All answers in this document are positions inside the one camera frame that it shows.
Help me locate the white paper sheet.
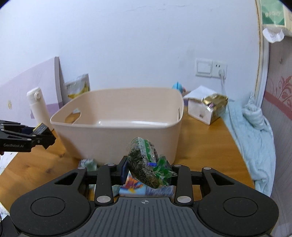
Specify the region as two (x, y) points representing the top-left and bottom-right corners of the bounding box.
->
(183, 86), (216, 101)

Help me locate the purple white board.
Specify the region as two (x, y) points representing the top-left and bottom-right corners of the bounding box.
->
(1, 57), (63, 126)

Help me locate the pink floral headboard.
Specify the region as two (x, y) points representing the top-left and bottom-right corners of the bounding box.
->
(254, 0), (292, 237)

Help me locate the banana chips pouch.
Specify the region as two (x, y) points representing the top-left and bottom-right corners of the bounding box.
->
(64, 74), (91, 100)

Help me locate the green knit scrunchie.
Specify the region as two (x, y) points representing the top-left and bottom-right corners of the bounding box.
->
(78, 158), (121, 197)

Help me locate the white wall socket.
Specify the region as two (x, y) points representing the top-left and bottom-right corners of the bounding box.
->
(211, 60), (227, 79)

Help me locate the beige plastic storage basket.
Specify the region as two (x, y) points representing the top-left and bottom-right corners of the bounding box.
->
(51, 87), (184, 165)

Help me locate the white thermos bottle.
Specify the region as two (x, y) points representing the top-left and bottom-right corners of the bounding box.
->
(26, 87), (53, 131)

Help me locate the white gold torn box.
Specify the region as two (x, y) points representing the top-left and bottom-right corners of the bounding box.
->
(188, 93), (228, 125)

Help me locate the blue toy figure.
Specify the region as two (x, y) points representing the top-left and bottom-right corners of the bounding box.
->
(172, 82), (186, 94)

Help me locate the light blue blanket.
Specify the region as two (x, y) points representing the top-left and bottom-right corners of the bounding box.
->
(222, 94), (276, 196)

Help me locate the white plug and cable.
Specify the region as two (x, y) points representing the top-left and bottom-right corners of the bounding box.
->
(218, 69), (243, 146)

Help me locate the small black yellow box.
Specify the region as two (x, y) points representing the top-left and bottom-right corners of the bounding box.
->
(32, 123), (56, 149)

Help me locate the cartoon rainbow tissue pack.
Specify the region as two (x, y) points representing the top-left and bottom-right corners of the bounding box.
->
(119, 172), (176, 197)

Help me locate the green tissue box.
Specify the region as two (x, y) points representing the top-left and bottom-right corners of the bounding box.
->
(260, 0), (291, 43)

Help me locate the green tea leaf packet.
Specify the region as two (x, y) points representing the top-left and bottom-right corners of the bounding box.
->
(127, 137), (174, 189)

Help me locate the white light switch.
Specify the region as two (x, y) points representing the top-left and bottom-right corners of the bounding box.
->
(195, 58), (212, 77)

